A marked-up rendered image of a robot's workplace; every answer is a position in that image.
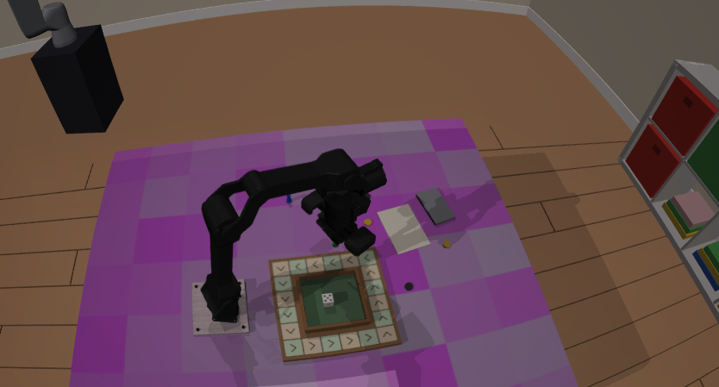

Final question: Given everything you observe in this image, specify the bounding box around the beige flat rectangular card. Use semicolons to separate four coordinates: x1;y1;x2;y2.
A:
377;204;431;254

